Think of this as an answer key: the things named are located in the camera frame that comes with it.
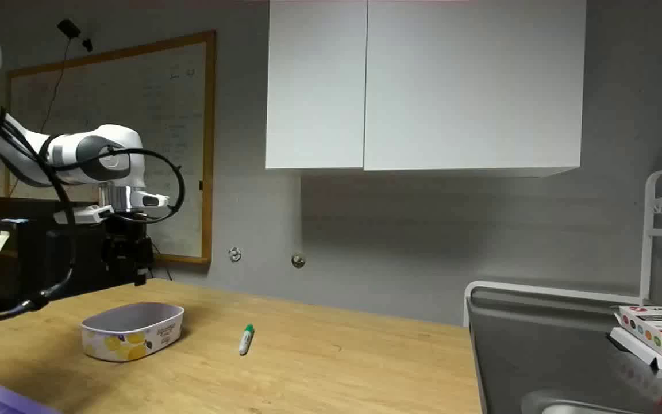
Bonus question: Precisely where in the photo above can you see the wooden framed whiteboard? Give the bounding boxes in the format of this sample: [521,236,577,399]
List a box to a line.
[2,31,218,270]

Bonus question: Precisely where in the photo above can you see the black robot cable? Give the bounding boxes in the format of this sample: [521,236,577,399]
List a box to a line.
[0,112,188,322]

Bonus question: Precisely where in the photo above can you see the stainless steel sink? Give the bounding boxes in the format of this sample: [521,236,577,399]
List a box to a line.
[467,288,662,414]

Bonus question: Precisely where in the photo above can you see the white bowl with yellow print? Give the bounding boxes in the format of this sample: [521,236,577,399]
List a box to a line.
[78,299,186,363]

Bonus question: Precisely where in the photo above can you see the black wall mounted camera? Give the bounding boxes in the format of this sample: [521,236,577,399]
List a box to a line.
[55,19,94,56]

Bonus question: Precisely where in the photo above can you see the green capped white marker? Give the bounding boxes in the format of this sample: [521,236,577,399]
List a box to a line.
[237,322,257,360]

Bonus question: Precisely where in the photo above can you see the white wall cabinet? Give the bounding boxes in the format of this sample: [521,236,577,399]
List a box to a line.
[265,0,589,172]

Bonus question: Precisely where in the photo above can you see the white wire dish rack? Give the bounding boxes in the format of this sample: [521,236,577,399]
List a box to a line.
[461,161,662,331]

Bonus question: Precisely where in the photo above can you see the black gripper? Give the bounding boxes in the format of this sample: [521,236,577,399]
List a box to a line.
[103,216,157,288]

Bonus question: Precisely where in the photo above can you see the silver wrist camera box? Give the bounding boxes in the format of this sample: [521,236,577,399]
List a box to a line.
[111,181,173,226]

